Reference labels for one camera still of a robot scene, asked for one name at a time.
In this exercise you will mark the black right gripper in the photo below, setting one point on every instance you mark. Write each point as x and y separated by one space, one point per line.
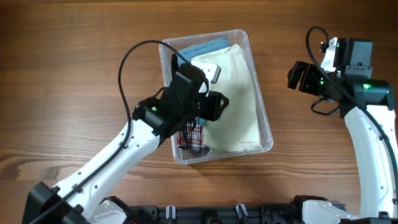
310 70

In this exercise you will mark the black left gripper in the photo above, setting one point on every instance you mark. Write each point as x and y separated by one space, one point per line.
215 107

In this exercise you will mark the cream cloth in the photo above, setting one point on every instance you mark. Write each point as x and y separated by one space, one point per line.
237 128

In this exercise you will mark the plaid cloth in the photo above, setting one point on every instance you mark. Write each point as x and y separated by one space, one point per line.
191 137

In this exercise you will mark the black cloth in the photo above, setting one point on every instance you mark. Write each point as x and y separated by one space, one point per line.
174 66

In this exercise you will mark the blue denim jeans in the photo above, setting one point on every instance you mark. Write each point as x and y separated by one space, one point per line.
204 48

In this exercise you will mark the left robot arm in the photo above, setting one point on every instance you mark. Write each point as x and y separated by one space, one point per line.
82 197

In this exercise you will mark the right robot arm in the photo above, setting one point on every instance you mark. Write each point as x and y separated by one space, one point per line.
367 107

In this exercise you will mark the clear plastic storage bin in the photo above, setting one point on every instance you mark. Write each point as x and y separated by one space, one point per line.
240 37

